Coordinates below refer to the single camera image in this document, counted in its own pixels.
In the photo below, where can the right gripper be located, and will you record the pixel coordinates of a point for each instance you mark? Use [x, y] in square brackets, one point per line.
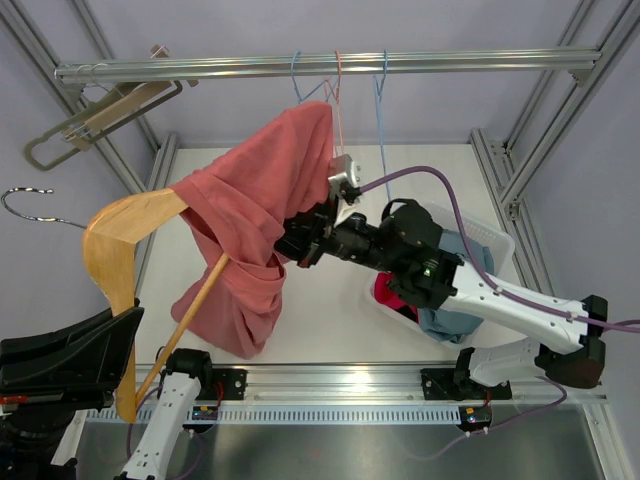
[310, 237]

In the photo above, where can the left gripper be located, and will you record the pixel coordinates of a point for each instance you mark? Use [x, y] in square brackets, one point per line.
[93, 359]

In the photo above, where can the dusty pink garment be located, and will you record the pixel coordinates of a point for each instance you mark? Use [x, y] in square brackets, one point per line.
[237, 206]

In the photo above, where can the red t shirt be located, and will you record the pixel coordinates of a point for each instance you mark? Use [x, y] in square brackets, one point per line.
[386, 297]

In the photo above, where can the pink hanger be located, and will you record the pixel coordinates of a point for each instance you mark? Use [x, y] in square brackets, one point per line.
[333, 91]

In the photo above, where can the light blue wire hanger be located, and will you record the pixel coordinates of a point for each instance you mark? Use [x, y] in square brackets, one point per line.
[378, 87]

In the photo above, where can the grey t shirt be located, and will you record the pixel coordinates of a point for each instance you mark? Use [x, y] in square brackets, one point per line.
[451, 326]

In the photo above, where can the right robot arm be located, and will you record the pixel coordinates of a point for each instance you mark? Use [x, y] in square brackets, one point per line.
[559, 343]

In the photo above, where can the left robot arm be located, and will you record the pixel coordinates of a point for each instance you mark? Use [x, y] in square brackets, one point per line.
[30, 440]

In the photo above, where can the tan wooden clip hanger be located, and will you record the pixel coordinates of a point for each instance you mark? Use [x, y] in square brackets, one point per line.
[130, 101]

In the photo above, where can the white plastic basket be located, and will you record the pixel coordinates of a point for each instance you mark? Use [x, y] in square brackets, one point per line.
[501, 246]

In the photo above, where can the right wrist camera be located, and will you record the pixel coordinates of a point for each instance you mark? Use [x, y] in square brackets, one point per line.
[343, 185]

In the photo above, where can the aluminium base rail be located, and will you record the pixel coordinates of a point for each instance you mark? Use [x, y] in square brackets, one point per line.
[387, 383]

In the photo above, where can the white slotted cable duct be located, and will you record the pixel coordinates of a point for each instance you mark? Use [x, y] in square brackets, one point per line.
[326, 415]

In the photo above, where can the aluminium hanging rail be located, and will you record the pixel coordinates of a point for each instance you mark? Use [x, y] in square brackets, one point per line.
[298, 64]

